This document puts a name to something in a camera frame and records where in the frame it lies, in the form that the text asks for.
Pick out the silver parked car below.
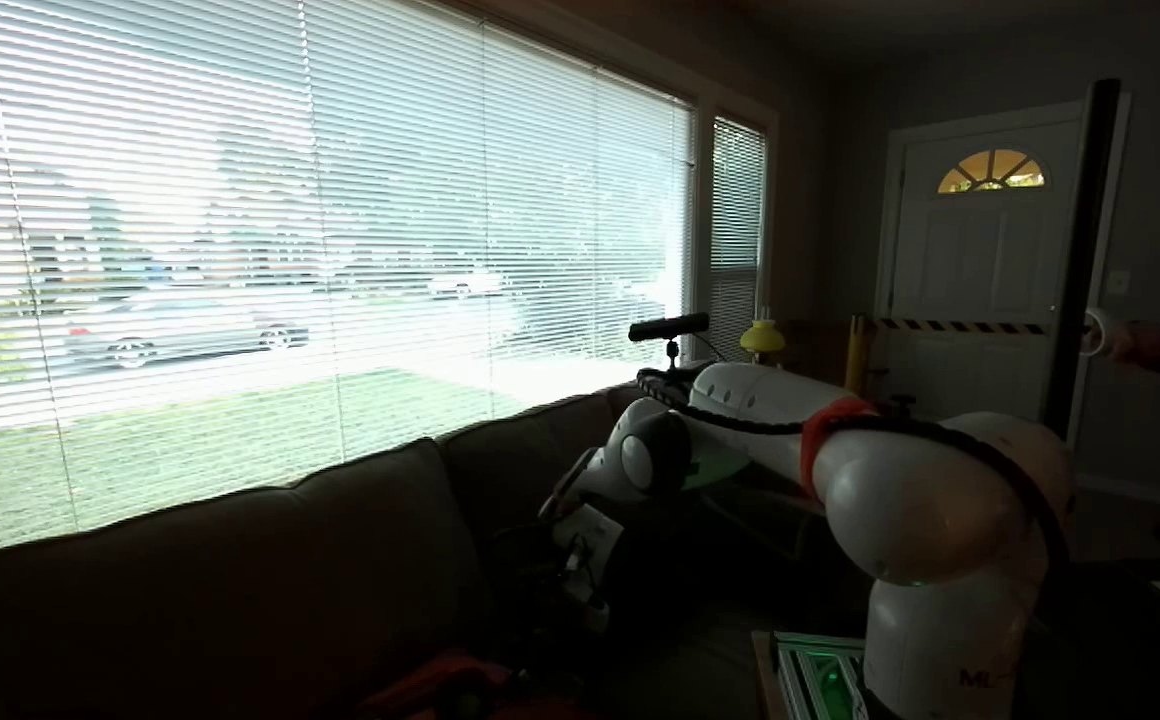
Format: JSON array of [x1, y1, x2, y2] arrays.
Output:
[[65, 290, 316, 375]]

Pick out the brown fabric couch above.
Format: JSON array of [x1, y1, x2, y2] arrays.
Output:
[[0, 375, 877, 720]]

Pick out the green-lit robot base platform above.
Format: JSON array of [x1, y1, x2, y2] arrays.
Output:
[[750, 627, 877, 720]]

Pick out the orange pillow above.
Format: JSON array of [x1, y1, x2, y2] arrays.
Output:
[[354, 648, 571, 720]]

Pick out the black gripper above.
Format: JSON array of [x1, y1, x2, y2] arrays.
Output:
[[535, 457, 654, 641]]

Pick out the small yellow lamp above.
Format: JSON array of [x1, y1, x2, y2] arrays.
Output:
[[737, 316, 791, 368]]

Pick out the yellow post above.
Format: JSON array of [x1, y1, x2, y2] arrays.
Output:
[[839, 311, 877, 400]]

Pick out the large white window blinds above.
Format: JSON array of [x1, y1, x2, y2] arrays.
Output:
[[0, 0, 699, 566]]

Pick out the narrow side window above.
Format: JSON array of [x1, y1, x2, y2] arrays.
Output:
[[704, 114, 774, 359]]

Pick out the black camera on stand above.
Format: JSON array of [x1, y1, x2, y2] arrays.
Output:
[[623, 308, 717, 380]]

